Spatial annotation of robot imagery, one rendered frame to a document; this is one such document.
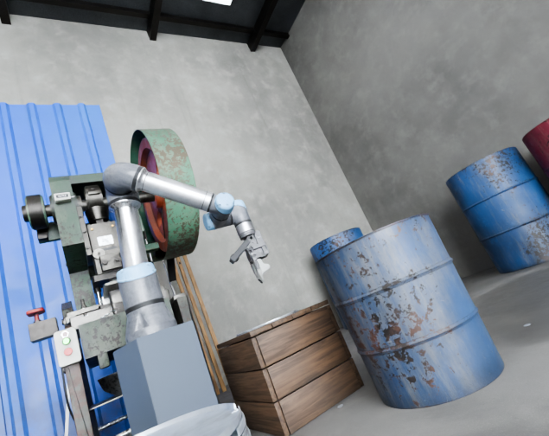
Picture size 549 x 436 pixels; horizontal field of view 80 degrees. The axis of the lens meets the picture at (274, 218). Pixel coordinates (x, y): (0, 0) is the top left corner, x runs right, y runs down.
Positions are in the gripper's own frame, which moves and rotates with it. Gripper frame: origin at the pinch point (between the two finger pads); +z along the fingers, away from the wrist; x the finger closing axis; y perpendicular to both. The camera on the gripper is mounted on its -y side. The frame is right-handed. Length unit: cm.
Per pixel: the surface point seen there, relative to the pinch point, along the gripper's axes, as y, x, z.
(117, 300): -60, 40, -20
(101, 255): -63, 47, -47
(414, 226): 39, -49, 7
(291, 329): 3.6, -4.6, 22.0
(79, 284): -82, 70, -42
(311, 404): -0.1, -5.6, 47.5
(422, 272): 34, -49, 20
